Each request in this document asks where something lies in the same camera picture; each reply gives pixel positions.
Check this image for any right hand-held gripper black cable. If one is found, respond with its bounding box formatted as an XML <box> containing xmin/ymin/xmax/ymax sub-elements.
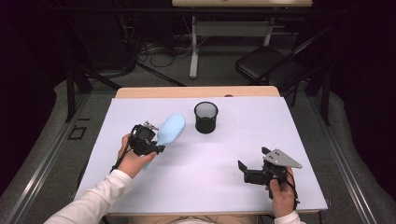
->
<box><xmin>284</xmin><ymin>169</ymin><xmax>301</xmax><ymax>210</ymax></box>

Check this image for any person's beige lap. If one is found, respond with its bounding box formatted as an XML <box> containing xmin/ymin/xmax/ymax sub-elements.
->
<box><xmin>129</xmin><ymin>214</ymin><xmax>258</xmax><ymax>224</ymax></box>

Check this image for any metal floor rail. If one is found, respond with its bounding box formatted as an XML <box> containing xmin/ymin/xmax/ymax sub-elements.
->
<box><xmin>0</xmin><ymin>92</ymin><xmax>92</xmax><ymax>224</ymax></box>
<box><xmin>306</xmin><ymin>92</ymin><xmax>377</xmax><ymax>224</ymax></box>

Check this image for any light blue hairbrush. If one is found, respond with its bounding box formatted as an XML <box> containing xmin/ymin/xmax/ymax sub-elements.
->
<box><xmin>142</xmin><ymin>113</ymin><xmax>187</xmax><ymax>172</ymax></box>

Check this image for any hand-held gripper black cable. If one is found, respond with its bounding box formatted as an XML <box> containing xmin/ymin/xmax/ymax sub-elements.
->
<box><xmin>284</xmin><ymin>169</ymin><xmax>301</xmax><ymax>210</ymax></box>
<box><xmin>109</xmin><ymin>133</ymin><xmax>134</xmax><ymax>174</ymax></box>

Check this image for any black metal stand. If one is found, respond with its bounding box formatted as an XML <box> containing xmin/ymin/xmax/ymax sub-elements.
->
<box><xmin>64</xmin><ymin>66</ymin><xmax>122</xmax><ymax>124</ymax></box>
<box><xmin>306</xmin><ymin>69</ymin><xmax>332</xmax><ymax>127</ymax></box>

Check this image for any left hand-held gripper black cable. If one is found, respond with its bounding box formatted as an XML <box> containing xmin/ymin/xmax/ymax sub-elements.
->
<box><xmin>109</xmin><ymin>133</ymin><xmax>134</xmax><ymax>174</ymax></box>

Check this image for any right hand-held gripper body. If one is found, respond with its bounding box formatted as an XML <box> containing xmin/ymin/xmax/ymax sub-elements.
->
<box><xmin>244</xmin><ymin>148</ymin><xmax>303</xmax><ymax>200</ymax></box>

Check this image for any desk with white legs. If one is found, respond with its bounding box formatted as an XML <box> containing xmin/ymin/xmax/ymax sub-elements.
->
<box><xmin>171</xmin><ymin>0</ymin><xmax>314</xmax><ymax>79</ymax></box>

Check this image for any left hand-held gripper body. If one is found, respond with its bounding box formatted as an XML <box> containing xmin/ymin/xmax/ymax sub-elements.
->
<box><xmin>128</xmin><ymin>120</ymin><xmax>162</xmax><ymax>157</ymax></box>

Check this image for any person's left hand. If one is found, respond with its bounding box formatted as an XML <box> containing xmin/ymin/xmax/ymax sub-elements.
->
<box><xmin>117</xmin><ymin>133</ymin><xmax>158</xmax><ymax>179</ymax></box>

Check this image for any tangle of floor cables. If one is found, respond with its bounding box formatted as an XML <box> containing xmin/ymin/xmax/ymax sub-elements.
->
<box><xmin>136</xmin><ymin>40</ymin><xmax>194</xmax><ymax>68</ymax></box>

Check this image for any white board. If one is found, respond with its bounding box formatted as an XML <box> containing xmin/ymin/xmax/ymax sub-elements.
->
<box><xmin>68</xmin><ymin>96</ymin><xmax>329</xmax><ymax>216</ymax></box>

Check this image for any black mesh pen cup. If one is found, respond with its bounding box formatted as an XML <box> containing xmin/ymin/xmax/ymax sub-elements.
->
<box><xmin>193</xmin><ymin>101</ymin><xmax>219</xmax><ymax>134</ymax></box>

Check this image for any person's right hand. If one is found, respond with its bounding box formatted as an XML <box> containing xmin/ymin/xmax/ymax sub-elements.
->
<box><xmin>264</xmin><ymin>167</ymin><xmax>297</xmax><ymax>218</ymax></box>

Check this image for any black folding chair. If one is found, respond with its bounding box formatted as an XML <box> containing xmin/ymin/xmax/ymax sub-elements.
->
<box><xmin>234</xmin><ymin>26</ymin><xmax>332</xmax><ymax>92</ymax></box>

